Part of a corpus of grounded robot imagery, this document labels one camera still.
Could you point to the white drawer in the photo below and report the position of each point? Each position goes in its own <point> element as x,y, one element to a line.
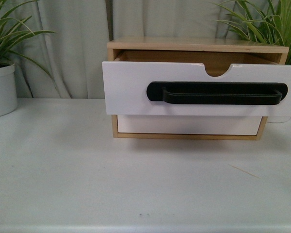
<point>195,72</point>
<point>213,125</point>

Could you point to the grey backdrop curtain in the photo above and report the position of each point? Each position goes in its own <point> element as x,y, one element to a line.
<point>66,62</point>

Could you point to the left white plant pot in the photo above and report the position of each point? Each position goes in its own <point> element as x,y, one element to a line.
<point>8,98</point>

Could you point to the right green spider plant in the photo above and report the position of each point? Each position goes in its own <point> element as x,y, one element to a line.
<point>251,23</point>

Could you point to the green spider plant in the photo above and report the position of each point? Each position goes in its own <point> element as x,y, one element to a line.
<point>14,32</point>
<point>251,23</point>

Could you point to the left green spider plant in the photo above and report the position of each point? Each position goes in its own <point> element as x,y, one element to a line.
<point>14,32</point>

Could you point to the black drawer handle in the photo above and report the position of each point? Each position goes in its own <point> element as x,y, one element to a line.
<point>217,93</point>

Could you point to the wooden two-drawer cabinet frame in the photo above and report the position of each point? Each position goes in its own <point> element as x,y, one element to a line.
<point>160,45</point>

